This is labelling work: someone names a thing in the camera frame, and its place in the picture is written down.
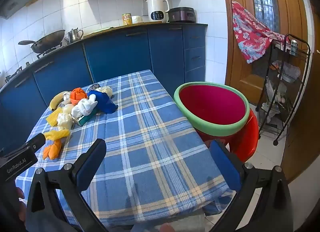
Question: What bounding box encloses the blue plaid tablecloth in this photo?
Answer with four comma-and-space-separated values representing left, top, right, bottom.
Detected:
15, 69, 235, 230

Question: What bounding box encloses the clear plastic bag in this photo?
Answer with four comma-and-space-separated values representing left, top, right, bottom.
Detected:
271, 60, 301, 84

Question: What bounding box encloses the white plastic bag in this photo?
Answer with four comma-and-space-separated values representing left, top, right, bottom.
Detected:
264, 76, 287, 103

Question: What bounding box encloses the steel teapot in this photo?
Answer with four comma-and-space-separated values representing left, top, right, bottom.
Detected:
67, 28, 84, 44

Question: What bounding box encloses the white electric kettle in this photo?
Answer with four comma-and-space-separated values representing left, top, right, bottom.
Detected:
144, 0, 171, 24

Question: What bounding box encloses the small cream plastic bag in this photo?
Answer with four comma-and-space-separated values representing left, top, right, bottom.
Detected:
57, 113, 73, 130

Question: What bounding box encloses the brown wooden panel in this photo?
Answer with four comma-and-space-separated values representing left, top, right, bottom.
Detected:
281, 54, 320, 184

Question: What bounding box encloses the red plastic stool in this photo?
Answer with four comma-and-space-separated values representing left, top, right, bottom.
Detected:
194, 108, 260, 163

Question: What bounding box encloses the white tissue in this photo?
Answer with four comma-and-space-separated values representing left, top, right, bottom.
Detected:
71, 96, 99, 119

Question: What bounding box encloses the dark rice cooker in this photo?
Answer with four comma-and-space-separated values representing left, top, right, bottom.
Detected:
168, 7, 197, 24

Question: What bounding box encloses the orange peel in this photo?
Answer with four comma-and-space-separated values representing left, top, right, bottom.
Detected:
42, 139, 63, 160

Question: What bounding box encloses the blue plastic bag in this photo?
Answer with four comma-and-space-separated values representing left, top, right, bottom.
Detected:
87, 89, 119, 114

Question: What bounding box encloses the white and green medicine box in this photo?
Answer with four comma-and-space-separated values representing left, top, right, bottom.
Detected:
74, 112, 97, 126

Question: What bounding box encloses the yellow banana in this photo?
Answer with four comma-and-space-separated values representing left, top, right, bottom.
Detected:
49, 91, 73, 111

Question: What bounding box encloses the green drink can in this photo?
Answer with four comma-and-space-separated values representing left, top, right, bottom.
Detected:
289, 39, 299, 56

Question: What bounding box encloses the gas stove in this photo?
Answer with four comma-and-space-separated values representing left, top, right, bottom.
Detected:
4, 42, 71, 83

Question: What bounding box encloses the red basin with green rim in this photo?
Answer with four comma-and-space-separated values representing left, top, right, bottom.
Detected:
173, 81, 251, 137

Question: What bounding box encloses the red floral cloth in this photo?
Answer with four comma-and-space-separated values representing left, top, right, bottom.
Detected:
231, 0, 286, 64

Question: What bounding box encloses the person's left hand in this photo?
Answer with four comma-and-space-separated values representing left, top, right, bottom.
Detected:
15, 187, 27, 225

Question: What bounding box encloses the yellow plastic bag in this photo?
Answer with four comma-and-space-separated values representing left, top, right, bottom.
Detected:
43, 129, 71, 141

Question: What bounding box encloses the blue kitchen base cabinet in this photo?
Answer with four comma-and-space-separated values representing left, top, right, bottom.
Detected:
0, 23, 209, 153

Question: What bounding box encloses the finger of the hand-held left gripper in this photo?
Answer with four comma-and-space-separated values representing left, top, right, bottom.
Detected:
24, 133, 47, 152

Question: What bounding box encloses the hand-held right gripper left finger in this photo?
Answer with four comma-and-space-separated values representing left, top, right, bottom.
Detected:
26, 138, 107, 232

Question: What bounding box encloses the wooden door with glass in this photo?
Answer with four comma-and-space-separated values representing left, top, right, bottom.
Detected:
219, 0, 311, 108

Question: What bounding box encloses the black wok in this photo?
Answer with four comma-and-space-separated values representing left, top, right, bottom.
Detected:
18, 29, 66, 54

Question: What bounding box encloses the orange plastic bag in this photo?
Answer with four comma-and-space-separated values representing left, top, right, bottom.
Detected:
70, 87, 89, 106

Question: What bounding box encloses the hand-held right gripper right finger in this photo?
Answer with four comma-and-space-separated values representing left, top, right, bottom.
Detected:
209, 139, 293, 232

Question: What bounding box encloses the black wire rack cart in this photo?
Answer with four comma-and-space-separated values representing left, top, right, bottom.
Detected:
254, 33, 312, 147

